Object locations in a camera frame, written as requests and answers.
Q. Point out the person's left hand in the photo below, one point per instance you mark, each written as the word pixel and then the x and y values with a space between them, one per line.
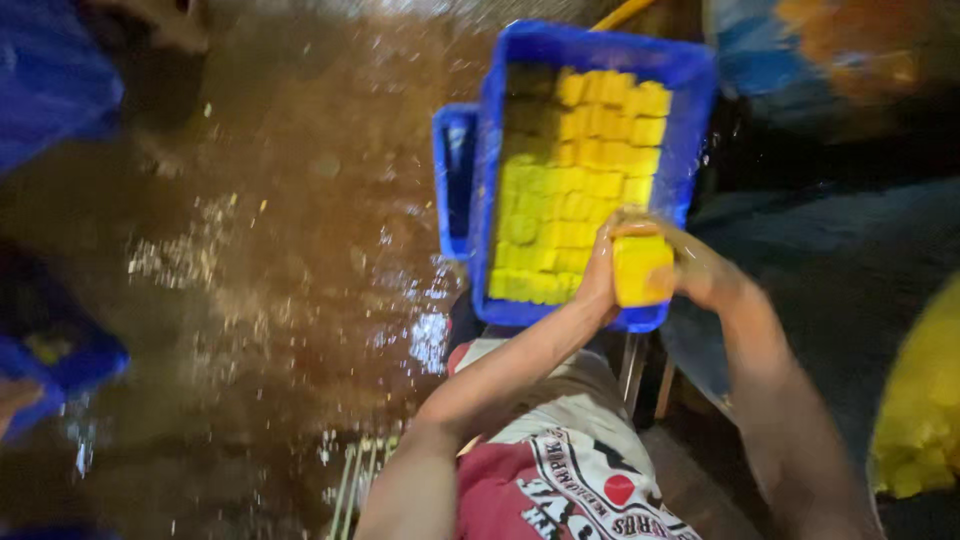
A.
pixel 600 277

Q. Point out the person's right hand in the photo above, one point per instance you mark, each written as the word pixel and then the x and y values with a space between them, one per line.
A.
pixel 694 266

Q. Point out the person's right fingers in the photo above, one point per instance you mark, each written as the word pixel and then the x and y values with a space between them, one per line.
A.
pixel 671 236

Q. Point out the person's left fingers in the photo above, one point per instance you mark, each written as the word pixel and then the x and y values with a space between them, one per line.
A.
pixel 634 223

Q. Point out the yellow tofu block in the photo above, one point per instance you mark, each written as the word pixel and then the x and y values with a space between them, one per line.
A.
pixel 642 270

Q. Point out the rows of yellow tofu pieces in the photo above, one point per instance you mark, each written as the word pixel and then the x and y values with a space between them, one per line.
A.
pixel 577 180

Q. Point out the large blue plastic crate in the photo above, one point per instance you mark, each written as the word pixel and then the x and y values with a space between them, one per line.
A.
pixel 675 75

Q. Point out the small blue plastic crate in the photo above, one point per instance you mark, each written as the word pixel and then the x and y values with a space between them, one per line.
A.
pixel 452 180

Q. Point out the yellow pole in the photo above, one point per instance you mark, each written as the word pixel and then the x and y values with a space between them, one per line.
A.
pixel 621 12

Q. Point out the blue orange bundle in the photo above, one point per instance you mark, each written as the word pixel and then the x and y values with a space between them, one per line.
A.
pixel 817 52

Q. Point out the person's white red printed shirt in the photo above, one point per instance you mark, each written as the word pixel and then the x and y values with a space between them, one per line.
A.
pixel 562 465

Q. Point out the heap of yellow tofu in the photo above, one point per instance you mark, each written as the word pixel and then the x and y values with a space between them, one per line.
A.
pixel 919 405

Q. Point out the bamboo slat rack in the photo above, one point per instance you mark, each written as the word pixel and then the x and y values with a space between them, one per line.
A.
pixel 360 487

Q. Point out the blue plastic basket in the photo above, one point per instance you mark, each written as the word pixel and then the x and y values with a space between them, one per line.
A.
pixel 52 360

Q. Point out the blue plastic sheet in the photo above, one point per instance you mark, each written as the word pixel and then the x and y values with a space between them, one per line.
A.
pixel 52 75

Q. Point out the wooden stool frame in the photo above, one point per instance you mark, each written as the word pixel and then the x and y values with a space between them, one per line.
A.
pixel 645 375

